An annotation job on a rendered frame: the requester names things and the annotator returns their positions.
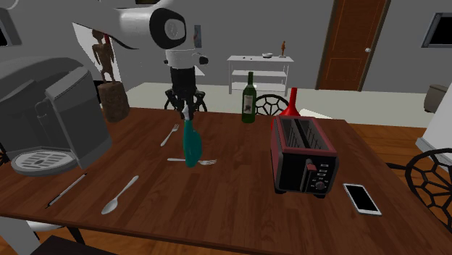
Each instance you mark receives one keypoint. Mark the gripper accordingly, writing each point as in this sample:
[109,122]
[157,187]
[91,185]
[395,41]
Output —
[183,81]

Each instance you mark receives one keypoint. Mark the teal spray bottle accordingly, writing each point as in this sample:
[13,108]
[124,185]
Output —
[191,144]

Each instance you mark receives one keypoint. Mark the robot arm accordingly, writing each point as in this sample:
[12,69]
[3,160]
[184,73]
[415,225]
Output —
[134,21]

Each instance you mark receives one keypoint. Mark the small silver fork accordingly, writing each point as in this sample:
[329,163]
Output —
[169,136]

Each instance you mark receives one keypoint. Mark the green wine bottle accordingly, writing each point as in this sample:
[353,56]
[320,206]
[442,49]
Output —
[249,102]

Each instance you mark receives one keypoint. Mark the long silver fork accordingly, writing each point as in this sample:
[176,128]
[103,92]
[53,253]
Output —
[209,162]

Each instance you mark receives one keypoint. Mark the brown wooden stump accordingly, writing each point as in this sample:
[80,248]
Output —
[113,102]

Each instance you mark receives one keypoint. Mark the white shelf unit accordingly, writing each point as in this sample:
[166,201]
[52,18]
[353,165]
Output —
[259,73]

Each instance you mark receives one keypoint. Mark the brown wooden figure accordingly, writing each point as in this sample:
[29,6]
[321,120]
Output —
[103,56]

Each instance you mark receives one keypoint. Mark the red vase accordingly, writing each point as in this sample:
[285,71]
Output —
[291,107]

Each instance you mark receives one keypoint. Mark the brown wooden table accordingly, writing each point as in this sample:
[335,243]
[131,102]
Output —
[229,201]

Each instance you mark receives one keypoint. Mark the silver spoon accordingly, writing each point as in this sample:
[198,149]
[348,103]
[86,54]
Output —
[118,196]

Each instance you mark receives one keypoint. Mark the grey coffee machine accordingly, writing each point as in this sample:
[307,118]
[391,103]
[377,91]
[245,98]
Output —
[60,116]

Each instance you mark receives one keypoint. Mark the red and black toaster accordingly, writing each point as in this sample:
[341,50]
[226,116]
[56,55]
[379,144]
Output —
[300,169]

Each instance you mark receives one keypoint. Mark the black and silver pen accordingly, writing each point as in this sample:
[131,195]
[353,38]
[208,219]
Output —
[67,190]

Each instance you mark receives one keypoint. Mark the brown wooden door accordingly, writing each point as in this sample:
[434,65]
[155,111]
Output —
[351,42]

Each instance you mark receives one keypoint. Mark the white smartphone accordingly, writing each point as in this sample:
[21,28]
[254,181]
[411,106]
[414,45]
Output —
[362,198]

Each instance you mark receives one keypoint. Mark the grey bin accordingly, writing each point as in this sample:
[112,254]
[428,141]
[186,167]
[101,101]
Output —
[435,99]

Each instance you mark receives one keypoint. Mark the grey framed window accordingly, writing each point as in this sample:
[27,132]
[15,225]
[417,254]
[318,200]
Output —
[441,31]

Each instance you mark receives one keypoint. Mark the small wall picture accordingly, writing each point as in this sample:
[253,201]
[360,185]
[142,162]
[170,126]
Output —
[197,36]

